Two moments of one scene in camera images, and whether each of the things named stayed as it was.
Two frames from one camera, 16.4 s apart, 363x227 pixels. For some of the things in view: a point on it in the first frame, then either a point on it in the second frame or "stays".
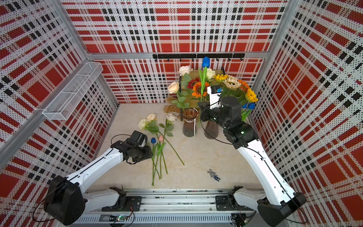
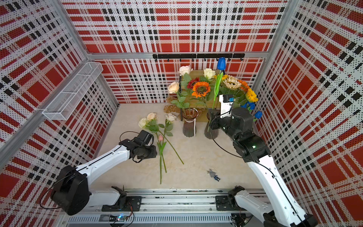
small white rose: [171, 118] stays
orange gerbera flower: [197, 89] stays
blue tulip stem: [202, 76] → [257, 115]
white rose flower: [210, 73] stays
